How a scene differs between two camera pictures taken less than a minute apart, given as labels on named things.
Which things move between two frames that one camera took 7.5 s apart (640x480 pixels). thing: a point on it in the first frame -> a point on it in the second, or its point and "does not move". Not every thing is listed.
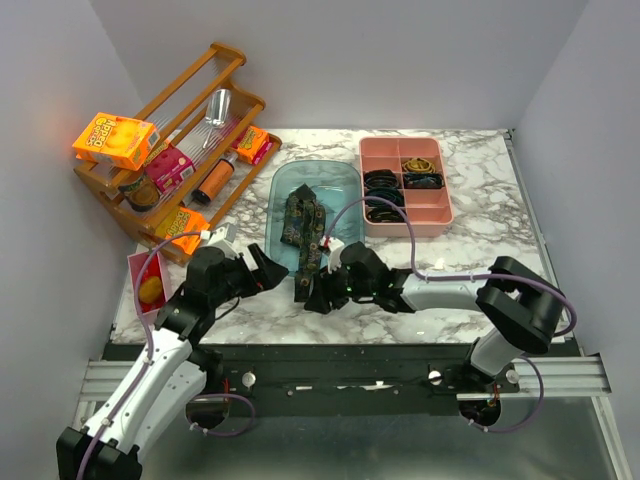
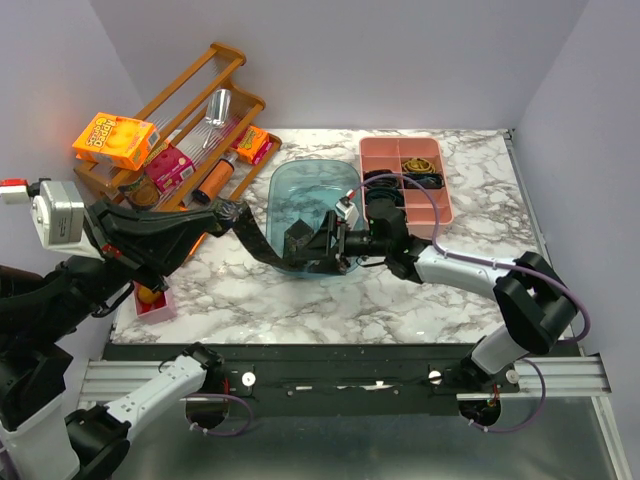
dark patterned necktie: [303, 225] -> [237, 215]
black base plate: [344, 379] does not move
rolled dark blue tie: [423, 181] does not move
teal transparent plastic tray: [335, 185] does not move
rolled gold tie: [418, 165] does not move
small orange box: [253, 144] does not move
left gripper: [265, 277] -> [132, 239]
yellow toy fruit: [150, 289] does not move
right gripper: [324, 292] -> [320, 249]
